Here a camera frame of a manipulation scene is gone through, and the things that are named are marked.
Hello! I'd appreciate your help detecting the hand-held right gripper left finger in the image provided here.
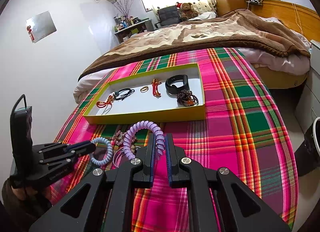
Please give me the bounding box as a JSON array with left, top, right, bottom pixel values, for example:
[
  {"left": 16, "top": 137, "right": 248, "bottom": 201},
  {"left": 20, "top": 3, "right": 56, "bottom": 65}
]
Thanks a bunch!
[{"left": 29, "top": 133, "right": 157, "bottom": 232}]

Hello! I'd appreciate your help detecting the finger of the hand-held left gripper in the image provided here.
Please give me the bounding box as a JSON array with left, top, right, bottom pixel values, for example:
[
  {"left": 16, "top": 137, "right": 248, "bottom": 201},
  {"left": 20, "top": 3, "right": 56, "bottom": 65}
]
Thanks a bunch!
[
  {"left": 39, "top": 151, "right": 86, "bottom": 165},
  {"left": 37, "top": 141, "right": 97, "bottom": 154}
]

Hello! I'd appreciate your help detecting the yellow shallow cardboard box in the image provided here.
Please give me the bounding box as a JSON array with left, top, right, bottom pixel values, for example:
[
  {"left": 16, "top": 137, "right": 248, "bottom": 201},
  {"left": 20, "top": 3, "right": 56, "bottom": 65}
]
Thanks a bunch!
[{"left": 82, "top": 63, "right": 206, "bottom": 124}]

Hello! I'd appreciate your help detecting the brown teddy bear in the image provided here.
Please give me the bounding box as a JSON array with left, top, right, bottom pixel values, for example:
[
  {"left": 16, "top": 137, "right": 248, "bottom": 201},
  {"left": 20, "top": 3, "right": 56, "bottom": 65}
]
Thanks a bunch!
[{"left": 176, "top": 2, "right": 199, "bottom": 21}]

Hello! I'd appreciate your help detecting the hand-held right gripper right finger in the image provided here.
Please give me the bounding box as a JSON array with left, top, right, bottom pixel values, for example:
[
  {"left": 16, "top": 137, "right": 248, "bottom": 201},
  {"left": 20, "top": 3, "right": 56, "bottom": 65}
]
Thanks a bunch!
[{"left": 165, "top": 133, "right": 292, "bottom": 232}]

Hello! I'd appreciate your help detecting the wooden bed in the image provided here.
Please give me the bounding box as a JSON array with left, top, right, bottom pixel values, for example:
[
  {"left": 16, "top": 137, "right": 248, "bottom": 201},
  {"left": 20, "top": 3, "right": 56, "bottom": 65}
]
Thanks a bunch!
[{"left": 255, "top": 0, "right": 320, "bottom": 90}]

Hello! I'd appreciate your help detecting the black wrist band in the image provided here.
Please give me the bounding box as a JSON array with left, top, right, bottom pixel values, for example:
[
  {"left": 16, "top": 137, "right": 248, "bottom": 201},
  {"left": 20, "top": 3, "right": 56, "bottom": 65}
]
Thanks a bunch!
[{"left": 165, "top": 75, "right": 190, "bottom": 96}]

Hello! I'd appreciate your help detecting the blue spiral hair tie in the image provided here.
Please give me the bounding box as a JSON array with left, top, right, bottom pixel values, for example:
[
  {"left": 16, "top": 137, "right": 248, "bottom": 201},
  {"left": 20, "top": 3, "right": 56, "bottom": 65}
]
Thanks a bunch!
[{"left": 89, "top": 137, "right": 113, "bottom": 166}]

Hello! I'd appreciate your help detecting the white pillow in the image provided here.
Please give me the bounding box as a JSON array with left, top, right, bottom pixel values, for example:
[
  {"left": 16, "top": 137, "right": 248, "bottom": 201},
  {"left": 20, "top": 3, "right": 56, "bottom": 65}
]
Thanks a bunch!
[{"left": 192, "top": 11, "right": 217, "bottom": 20}]

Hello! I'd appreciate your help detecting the black beaded hair tie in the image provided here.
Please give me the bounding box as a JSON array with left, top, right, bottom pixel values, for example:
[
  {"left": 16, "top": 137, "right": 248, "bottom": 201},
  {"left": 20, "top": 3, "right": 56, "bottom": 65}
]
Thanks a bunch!
[{"left": 114, "top": 88, "right": 135, "bottom": 102}]

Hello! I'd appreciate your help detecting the red knotted cord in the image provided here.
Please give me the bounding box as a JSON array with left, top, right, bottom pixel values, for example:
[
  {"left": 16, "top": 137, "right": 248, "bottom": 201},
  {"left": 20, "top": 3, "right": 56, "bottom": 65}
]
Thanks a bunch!
[{"left": 96, "top": 95, "right": 115, "bottom": 109}]

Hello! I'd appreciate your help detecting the group of desk bottles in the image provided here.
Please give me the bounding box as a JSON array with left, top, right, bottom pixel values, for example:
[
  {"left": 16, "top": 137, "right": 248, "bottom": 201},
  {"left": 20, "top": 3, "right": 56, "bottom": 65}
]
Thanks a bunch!
[{"left": 114, "top": 15, "right": 150, "bottom": 31}]

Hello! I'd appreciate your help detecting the pink thin bangle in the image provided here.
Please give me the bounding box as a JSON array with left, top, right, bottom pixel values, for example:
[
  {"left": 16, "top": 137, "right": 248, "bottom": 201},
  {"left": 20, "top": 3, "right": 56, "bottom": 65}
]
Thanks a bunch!
[{"left": 112, "top": 146, "right": 127, "bottom": 168}]

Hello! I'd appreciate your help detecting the black white-rimmed trash bin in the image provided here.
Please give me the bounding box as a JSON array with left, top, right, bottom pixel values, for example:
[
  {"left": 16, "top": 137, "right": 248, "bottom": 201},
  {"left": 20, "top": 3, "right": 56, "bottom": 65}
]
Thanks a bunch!
[{"left": 297, "top": 117, "right": 320, "bottom": 176}]

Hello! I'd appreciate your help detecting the yellow charging cable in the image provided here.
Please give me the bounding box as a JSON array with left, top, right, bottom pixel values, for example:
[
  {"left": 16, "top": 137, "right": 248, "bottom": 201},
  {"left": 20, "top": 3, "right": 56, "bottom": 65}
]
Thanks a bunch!
[{"left": 292, "top": 2, "right": 307, "bottom": 38}]

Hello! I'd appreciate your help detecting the person's left forearm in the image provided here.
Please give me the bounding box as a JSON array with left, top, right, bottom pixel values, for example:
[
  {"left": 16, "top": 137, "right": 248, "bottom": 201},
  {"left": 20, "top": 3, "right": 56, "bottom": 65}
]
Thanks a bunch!
[{"left": 1, "top": 178, "right": 54, "bottom": 232}]

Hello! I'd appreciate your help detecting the dark beaded bracelet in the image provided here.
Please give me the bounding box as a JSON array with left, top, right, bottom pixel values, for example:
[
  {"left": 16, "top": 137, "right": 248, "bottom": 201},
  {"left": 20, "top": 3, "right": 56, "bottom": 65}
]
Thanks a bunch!
[{"left": 177, "top": 90, "right": 199, "bottom": 108}]

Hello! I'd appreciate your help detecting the grey drawer nightstand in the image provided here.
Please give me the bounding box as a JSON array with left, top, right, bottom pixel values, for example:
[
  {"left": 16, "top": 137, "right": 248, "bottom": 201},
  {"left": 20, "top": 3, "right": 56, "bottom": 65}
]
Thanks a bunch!
[{"left": 294, "top": 40, "right": 320, "bottom": 135}]

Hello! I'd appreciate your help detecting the rhinestone hair accessory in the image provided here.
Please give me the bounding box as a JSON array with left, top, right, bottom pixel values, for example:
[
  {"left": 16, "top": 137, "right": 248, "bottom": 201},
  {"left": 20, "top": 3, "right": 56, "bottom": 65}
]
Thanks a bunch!
[{"left": 111, "top": 130, "right": 128, "bottom": 145}]

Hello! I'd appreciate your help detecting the small cluttered desk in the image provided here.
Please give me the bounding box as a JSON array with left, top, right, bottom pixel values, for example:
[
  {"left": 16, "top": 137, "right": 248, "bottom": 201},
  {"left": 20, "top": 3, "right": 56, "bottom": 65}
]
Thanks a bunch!
[{"left": 114, "top": 18, "right": 153, "bottom": 44}]

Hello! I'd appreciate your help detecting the purple spiral hair tie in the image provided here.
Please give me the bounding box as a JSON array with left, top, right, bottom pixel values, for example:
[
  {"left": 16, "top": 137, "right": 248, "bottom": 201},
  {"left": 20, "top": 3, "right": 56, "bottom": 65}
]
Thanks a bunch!
[{"left": 123, "top": 121, "right": 165, "bottom": 165}]

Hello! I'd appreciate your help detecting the person's left hand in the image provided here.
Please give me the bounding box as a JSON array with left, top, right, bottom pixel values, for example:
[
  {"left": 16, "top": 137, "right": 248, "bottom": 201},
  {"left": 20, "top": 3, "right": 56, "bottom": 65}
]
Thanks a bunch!
[{"left": 14, "top": 184, "right": 49, "bottom": 204}]

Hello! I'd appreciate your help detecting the pink green plaid blanket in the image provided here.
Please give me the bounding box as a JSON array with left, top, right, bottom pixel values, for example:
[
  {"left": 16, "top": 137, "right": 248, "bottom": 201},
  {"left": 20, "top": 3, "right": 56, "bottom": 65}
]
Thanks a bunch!
[{"left": 54, "top": 47, "right": 299, "bottom": 232}]

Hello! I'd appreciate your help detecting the orange red knot ornament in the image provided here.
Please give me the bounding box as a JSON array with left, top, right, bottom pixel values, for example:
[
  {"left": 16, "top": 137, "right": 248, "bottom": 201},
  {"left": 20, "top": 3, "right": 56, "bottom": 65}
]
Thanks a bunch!
[{"left": 151, "top": 79, "right": 162, "bottom": 96}]

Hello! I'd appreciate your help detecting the black office chair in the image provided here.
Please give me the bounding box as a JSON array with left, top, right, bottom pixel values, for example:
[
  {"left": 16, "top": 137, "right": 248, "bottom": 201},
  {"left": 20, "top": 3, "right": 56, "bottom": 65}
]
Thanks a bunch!
[{"left": 154, "top": 5, "right": 182, "bottom": 29}]

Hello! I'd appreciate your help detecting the purple branch decoration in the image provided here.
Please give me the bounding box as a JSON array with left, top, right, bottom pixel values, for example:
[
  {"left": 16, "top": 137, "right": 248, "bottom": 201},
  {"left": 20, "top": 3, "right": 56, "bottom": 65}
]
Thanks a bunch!
[{"left": 114, "top": 0, "right": 134, "bottom": 19}]

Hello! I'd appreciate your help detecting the silver wall poster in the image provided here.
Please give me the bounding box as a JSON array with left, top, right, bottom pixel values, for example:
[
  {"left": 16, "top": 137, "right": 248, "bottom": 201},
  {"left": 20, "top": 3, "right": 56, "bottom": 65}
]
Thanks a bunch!
[{"left": 26, "top": 11, "right": 57, "bottom": 43}]

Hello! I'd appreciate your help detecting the brown patterned fleece blanket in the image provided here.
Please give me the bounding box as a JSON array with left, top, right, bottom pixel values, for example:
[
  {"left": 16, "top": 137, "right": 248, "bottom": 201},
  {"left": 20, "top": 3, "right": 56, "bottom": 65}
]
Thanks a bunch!
[{"left": 78, "top": 9, "right": 312, "bottom": 82}]

